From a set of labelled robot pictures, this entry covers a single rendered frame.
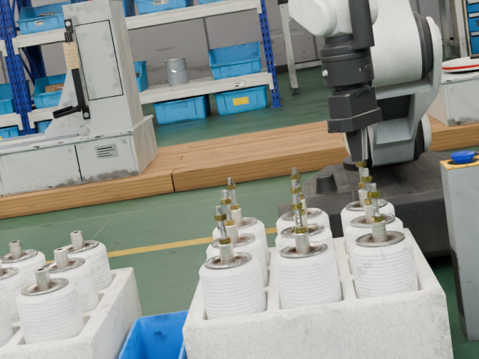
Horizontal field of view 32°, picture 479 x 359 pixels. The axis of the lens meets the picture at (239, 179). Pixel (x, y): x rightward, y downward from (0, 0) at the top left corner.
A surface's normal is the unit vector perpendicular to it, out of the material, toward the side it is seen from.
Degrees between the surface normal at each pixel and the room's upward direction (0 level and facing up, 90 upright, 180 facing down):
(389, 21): 41
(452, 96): 90
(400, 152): 137
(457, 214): 90
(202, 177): 90
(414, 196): 46
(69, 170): 90
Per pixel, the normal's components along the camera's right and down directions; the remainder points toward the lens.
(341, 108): -0.67, 0.25
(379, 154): 0.09, 0.83
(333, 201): -0.15, -0.55
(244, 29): -0.04, 0.18
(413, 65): 0.04, 0.62
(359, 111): 0.72, 0.00
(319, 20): -0.82, 0.24
